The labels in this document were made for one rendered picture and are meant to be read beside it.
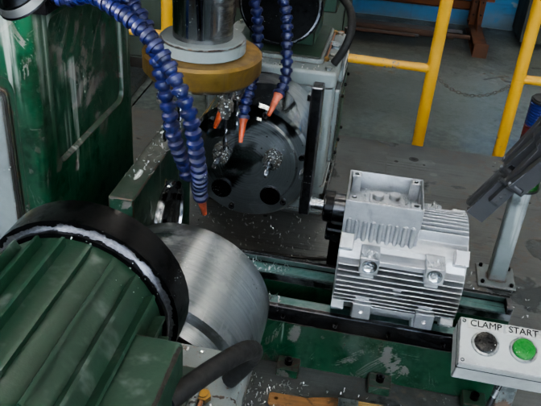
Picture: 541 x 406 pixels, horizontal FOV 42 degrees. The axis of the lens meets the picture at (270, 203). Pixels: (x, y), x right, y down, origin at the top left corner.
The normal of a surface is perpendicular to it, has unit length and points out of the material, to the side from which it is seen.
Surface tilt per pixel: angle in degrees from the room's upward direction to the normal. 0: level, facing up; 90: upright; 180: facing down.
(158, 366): 0
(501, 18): 90
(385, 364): 90
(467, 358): 24
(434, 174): 0
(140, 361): 0
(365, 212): 90
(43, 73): 90
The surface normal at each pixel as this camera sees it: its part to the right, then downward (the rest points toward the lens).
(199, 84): 0.04, 0.53
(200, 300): 0.52, -0.67
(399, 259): 0.07, -0.85
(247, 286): 0.84, -0.37
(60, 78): 0.98, 0.16
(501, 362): -0.01, -0.58
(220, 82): 0.36, 0.51
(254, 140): -0.18, 0.51
